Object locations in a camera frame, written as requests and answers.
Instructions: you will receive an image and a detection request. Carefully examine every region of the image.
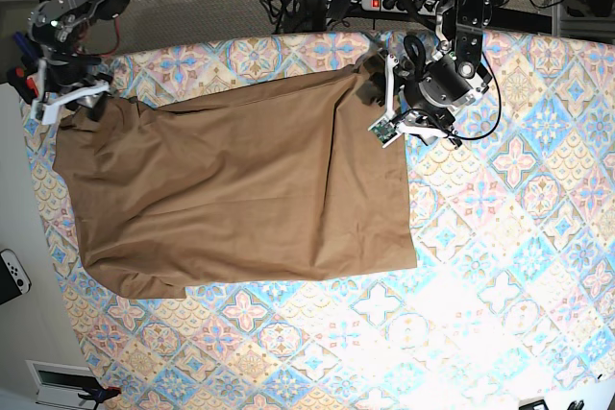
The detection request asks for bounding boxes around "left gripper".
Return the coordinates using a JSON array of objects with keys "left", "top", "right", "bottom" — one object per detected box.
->
[{"left": 353, "top": 50, "right": 462, "bottom": 146}]

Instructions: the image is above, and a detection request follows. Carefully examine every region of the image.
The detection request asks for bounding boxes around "game console with white controller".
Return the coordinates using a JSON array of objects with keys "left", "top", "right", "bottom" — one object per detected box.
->
[{"left": 0, "top": 249, "right": 32, "bottom": 304}]

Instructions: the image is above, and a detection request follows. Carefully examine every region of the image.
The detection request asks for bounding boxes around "white power strip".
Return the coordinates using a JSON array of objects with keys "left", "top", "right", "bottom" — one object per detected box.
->
[{"left": 359, "top": 0, "right": 436, "bottom": 16}]

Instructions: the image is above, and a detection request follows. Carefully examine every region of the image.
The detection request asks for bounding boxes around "white vent box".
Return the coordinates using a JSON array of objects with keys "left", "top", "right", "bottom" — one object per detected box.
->
[{"left": 26, "top": 360, "right": 99, "bottom": 409}]

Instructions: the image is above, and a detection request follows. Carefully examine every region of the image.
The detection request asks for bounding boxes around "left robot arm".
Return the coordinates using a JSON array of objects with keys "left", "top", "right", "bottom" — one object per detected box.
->
[{"left": 364, "top": 0, "right": 497, "bottom": 148}]

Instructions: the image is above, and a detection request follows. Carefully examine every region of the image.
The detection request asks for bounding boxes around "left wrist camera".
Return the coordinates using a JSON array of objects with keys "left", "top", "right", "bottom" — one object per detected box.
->
[{"left": 368, "top": 117, "right": 401, "bottom": 148}]

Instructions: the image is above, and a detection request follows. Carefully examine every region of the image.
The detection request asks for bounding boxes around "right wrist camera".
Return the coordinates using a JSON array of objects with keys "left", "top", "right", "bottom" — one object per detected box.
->
[{"left": 30, "top": 101, "right": 62, "bottom": 126}]

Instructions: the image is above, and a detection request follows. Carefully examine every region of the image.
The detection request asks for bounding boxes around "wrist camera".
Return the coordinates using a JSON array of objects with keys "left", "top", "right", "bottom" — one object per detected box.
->
[
  {"left": 30, "top": 101, "right": 62, "bottom": 126},
  {"left": 368, "top": 117, "right": 401, "bottom": 148}
]

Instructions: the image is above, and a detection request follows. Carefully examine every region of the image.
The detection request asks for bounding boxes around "patterned tablecloth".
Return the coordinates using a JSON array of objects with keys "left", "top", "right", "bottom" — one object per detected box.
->
[{"left": 23, "top": 32, "right": 614, "bottom": 409}]

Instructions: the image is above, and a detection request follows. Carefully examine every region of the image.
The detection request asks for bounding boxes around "brown t-shirt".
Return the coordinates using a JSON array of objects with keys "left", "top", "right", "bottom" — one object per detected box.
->
[{"left": 54, "top": 62, "right": 417, "bottom": 300}]

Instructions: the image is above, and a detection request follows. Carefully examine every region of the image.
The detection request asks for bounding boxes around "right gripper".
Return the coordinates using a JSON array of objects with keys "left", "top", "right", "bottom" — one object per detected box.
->
[{"left": 34, "top": 57, "right": 113, "bottom": 121}]

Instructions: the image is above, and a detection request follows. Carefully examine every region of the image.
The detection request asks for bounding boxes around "red and black clamp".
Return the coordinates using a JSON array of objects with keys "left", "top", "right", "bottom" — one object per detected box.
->
[{"left": 6, "top": 67, "right": 38, "bottom": 105}]

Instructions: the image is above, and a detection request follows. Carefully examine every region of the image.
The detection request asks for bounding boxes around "orange and black clamp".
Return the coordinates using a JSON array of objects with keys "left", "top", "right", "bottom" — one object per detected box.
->
[{"left": 78, "top": 387, "right": 121, "bottom": 407}]

